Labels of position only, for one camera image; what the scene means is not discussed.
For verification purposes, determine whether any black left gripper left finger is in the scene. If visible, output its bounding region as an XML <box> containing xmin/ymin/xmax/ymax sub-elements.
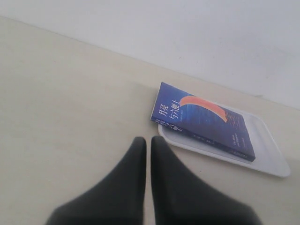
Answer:
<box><xmin>46</xmin><ymin>137</ymin><xmax>147</xmax><ymax>225</ymax></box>

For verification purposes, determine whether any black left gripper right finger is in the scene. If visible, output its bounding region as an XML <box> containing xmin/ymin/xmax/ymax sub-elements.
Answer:
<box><xmin>151</xmin><ymin>136</ymin><xmax>262</xmax><ymax>225</ymax></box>

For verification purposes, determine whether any blue paperback book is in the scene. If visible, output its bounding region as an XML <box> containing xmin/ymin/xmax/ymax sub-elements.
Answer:
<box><xmin>150</xmin><ymin>82</ymin><xmax>255</xmax><ymax>162</ymax></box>

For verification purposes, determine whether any white rectangular plastic tray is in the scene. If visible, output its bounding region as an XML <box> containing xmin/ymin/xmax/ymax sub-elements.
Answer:
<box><xmin>158</xmin><ymin>105</ymin><xmax>291</xmax><ymax>178</ymax></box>

